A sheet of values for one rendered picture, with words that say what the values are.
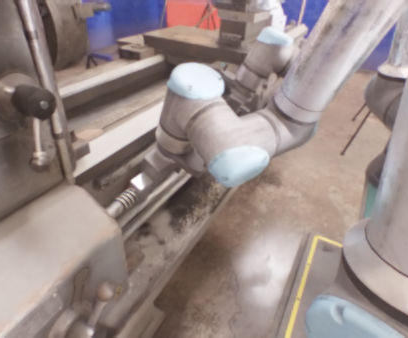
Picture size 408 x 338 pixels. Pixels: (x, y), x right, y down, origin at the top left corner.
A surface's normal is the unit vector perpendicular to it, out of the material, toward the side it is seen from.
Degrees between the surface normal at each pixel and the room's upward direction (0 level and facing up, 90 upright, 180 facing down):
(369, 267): 51
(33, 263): 32
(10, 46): 90
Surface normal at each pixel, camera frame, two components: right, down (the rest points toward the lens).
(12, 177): 0.88, 0.32
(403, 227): -0.94, 0.20
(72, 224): 0.50, -0.53
